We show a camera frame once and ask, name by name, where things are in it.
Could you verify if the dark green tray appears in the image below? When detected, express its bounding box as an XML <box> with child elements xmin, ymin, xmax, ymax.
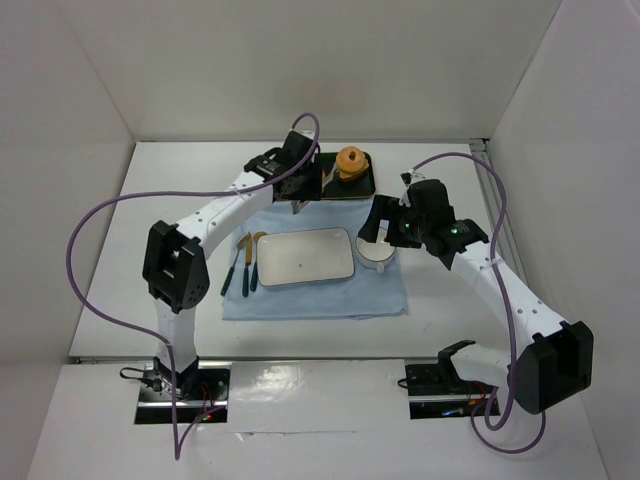
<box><xmin>317</xmin><ymin>152</ymin><xmax>376</xmax><ymax>200</ymax></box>

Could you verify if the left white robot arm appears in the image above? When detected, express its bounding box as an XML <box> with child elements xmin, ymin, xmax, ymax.
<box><xmin>142</xmin><ymin>130</ymin><xmax>323</xmax><ymax>394</ymax></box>

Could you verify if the gold knife green handle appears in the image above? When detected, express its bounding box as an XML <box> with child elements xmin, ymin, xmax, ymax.
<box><xmin>242</xmin><ymin>232</ymin><xmax>253</xmax><ymax>298</ymax></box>

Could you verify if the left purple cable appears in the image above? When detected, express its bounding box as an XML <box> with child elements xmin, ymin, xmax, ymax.
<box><xmin>67</xmin><ymin>113</ymin><xmax>322</xmax><ymax>461</ymax></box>

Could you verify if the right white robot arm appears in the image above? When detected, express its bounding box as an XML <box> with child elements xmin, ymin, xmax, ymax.
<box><xmin>358</xmin><ymin>180</ymin><xmax>594</xmax><ymax>414</ymax></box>

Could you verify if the gold spoon green handle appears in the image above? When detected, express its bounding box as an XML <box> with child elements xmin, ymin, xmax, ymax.
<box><xmin>249</xmin><ymin>231</ymin><xmax>267</xmax><ymax>292</ymax></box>

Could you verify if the bagel sandwich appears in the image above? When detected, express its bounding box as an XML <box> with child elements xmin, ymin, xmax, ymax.
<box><xmin>334</xmin><ymin>146</ymin><xmax>370</xmax><ymax>182</ymax></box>

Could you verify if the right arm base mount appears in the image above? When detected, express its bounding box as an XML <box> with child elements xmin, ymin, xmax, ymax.
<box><xmin>397</xmin><ymin>362</ymin><xmax>494</xmax><ymax>420</ymax></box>

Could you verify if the gold fork green handle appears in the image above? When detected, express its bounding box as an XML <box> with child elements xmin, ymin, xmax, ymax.
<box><xmin>220</xmin><ymin>235</ymin><xmax>248</xmax><ymax>296</ymax></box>

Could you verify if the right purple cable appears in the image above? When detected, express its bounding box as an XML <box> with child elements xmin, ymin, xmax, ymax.
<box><xmin>409</xmin><ymin>151</ymin><xmax>547</xmax><ymax>454</ymax></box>

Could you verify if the white rectangular plate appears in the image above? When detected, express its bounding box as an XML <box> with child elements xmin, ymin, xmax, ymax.
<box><xmin>257</xmin><ymin>228</ymin><xmax>355</xmax><ymax>287</ymax></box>

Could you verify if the light blue cloth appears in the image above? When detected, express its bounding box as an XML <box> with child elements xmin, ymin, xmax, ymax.
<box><xmin>222</xmin><ymin>200</ymin><xmax>408</xmax><ymax>321</ymax></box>

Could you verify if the purple cable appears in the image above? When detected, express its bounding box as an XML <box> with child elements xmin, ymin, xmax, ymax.
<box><xmin>409</xmin><ymin>151</ymin><xmax>547</xmax><ymax>454</ymax></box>
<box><xmin>67</xmin><ymin>113</ymin><xmax>322</xmax><ymax>461</ymax></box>

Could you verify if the aluminium rail right side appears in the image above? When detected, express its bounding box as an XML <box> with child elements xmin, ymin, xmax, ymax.
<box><xmin>469</xmin><ymin>138</ymin><xmax>528</xmax><ymax>284</ymax></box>

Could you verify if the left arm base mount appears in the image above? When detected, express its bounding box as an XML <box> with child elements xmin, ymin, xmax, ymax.
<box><xmin>119</xmin><ymin>361</ymin><xmax>231</xmax><ymax>425</ymax></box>

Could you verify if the white bowl with handle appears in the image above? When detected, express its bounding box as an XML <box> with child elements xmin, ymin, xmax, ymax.
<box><xmin>355</xmin><ymin>227</ymin><xmax>396</xmax><ymax>273</ymax></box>

